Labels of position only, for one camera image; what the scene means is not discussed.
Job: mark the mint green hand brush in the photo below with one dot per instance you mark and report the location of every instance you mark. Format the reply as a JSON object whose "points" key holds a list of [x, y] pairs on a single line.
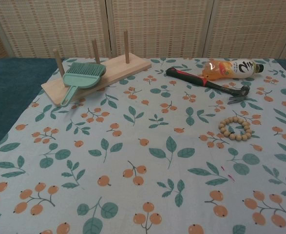
{"points": [[84, 80]]}

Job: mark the floral tablecloth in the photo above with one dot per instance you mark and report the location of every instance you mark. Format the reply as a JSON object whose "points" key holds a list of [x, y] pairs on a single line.
{"points": [[142, 146]]}

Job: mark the wooden board with three pegs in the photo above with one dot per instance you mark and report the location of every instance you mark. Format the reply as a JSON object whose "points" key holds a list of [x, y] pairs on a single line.
{"points": [[123, 65]]}

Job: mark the red black claw hammer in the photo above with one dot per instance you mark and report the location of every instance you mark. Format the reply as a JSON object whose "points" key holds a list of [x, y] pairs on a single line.
{"points": [[189, 76]]}

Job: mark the woven folding screen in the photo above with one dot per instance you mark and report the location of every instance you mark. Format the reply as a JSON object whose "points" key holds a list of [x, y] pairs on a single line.
{"points": [[157, 24]]}

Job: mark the orange drink bottle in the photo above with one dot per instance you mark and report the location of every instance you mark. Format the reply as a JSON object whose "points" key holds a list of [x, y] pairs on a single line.
{"points": [[230, 69]]}

